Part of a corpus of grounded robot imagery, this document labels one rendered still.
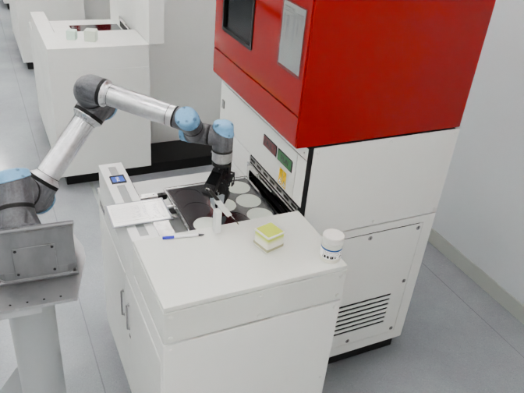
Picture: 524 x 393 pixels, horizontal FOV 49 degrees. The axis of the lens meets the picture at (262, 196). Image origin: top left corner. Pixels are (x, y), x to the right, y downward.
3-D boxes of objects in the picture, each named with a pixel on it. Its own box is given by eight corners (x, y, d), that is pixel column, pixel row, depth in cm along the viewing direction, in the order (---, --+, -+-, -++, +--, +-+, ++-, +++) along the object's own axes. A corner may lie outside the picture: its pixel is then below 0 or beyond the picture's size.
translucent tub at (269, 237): (269, 237, 197) (270, 221, 194) (283, 248, 192) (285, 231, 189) (252, 244, 193) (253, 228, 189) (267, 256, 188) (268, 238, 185)
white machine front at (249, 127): (222, 148, 284) (227, 70, 263) (300, 240, 222) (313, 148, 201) (217, 149, 282) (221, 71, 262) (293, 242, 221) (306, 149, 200)
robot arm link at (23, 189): (-11, 207, 186) (-16, 168, 189) (9, 214, 200) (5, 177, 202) (24, 200, 186) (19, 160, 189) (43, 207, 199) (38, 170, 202)
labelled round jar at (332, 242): (333, 249, 194) (337, 226, 189) (344, 261, 189) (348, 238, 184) (315, 253, 191) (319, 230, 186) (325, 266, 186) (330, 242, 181)
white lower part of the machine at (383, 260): (318, 254, 354) (338, 133, 311) (398, 348, 292) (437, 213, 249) (210, 278, 325) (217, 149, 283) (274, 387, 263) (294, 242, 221)
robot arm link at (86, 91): (70, 60, 196) (203, 104, 189) (83, 72, 206) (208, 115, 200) (57, 90, 194) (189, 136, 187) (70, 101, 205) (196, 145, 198)
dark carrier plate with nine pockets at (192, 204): (246, 178, 245) (246, 177, 244) (281, 221, 219) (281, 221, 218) (168, 190, 231) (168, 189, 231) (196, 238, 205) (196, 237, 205)
